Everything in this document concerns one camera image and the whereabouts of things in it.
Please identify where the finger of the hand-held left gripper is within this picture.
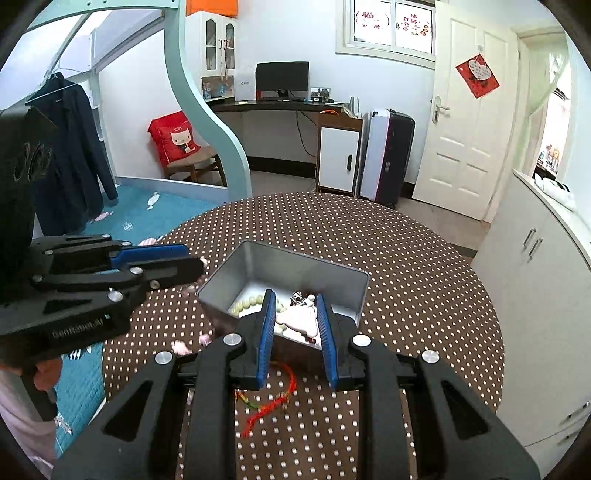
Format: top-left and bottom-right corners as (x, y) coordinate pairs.
(28, 234), (191, 278)
(30, 257), (207, 320)

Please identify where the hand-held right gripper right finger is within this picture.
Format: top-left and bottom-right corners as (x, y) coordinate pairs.
(316, 294), (542, 480)

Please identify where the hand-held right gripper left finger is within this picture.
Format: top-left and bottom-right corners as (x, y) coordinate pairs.
(51, 290), (278, 480)

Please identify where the white pendant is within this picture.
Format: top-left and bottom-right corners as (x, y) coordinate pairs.
(276, 293), (320, 337)

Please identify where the metal tin box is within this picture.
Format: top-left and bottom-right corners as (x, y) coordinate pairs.
(196, 240), (371, 360)

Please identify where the person's left forearm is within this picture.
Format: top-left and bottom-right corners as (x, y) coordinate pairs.
(0, 367), (58, 478)

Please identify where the person's left hand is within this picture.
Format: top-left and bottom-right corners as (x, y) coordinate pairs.
(34, 357), (64, 402)

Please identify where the dark jacket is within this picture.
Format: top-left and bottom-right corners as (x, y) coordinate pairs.
(25, 76), (118, 236)

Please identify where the brown polka dot tablecloth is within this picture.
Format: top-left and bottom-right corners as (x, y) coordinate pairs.
(102, 191), (505, 480)

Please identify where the wooden chair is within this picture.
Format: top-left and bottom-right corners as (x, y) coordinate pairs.
(164, 147), (228, 188)

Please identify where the clothes hanger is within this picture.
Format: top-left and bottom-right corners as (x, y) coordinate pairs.
(25, 51), (79, 104)

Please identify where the red cat bag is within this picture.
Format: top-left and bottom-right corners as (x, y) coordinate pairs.
(148, 111), (202, 168)

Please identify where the dark desk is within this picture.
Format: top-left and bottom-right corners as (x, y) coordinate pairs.
(206, 98), (352, 176)

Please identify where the small white door cabinet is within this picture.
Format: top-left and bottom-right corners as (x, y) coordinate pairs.
(316, 113), (364, 197)

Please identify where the white box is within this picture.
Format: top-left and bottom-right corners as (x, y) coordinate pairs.
(235, 65), (256, 101)

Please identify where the white and dark suitcase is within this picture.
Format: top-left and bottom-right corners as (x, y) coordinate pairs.
(360, 108), (416, 207)

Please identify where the white sideboard cabinet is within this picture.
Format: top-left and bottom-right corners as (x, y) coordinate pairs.
(471, 168), (591, 462)

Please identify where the white glass-door cupboard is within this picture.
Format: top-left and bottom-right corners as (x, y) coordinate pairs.
(185, 11), (238, 100)

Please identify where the black computer monitor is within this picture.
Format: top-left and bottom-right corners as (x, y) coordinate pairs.
(255, 61), (310, 100)

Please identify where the white panel door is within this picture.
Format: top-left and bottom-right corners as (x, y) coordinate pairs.
(411, 0), (520, 222)

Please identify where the orange box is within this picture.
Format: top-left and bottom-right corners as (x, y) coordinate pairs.
(191, 0), (240, 19)

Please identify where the white folded cloth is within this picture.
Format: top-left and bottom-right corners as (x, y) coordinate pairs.
(536, 178), (578, 210)

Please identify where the red door decoration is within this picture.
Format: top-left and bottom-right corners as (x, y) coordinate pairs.
(455, 54), (501, 99)

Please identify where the window with red stickers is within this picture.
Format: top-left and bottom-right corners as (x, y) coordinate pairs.
(336, 0), (437, 70)

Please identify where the pale green bead bracelet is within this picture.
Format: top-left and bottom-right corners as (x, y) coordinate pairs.
(229, 290), (287, 337)

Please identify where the red string bracelet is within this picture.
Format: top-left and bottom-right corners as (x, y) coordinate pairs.
(235, 362), (298, 439)

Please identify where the light blue loft bed frame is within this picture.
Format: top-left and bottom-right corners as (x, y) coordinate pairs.
(0, 0), (254, 204)

